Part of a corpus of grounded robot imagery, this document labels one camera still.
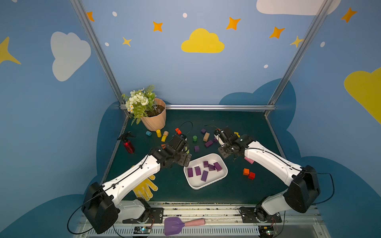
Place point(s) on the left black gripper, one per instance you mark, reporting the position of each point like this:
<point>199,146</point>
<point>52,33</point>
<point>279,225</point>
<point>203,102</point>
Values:
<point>181,145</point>

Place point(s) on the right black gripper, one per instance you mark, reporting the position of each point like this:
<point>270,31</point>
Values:
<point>222,136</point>

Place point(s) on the purple brick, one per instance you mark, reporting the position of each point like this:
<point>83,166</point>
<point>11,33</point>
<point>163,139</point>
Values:
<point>197,170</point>
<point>190,172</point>
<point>208,144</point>
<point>204,176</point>

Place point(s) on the dark purple block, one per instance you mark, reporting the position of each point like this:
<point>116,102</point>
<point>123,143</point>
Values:
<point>211,167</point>

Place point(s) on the white plastic storage bin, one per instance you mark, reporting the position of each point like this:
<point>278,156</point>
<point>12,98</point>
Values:
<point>205,170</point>

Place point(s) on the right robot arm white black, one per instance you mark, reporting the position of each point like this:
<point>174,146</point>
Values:
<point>302,182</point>

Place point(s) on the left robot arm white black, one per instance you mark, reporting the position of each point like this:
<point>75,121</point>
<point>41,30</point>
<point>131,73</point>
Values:
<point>101,201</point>

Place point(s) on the red orange brick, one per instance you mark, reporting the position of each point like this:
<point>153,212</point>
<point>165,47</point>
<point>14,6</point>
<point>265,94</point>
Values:
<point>178,131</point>

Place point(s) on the pink brick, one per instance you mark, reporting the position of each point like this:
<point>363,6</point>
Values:
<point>249,160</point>

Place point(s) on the yellow cylinder block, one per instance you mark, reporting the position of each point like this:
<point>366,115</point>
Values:
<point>159,134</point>

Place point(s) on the tan wooden brick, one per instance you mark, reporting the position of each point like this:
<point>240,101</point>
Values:
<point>206,137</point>

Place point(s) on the orange cube right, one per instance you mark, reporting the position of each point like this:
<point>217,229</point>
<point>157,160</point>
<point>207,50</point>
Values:
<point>246,172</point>

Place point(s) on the red cube right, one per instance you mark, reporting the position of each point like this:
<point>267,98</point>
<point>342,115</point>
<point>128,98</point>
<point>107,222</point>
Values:
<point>251,175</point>

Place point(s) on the red spray bottle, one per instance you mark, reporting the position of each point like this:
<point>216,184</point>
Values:
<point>124,138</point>

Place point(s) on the yellow work glove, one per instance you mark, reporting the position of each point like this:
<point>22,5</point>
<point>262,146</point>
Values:
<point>144,189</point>

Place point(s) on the potted plant terracotta pot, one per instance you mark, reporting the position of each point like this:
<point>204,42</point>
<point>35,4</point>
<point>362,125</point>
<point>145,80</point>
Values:
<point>143,106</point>

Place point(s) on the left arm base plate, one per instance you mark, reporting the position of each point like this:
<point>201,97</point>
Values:
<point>151,215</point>

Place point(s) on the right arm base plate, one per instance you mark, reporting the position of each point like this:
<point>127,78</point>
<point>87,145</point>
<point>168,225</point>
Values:
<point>250,215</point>

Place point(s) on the purple toy shovel pink handle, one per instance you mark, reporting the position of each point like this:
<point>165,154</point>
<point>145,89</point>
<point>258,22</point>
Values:
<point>174,225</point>

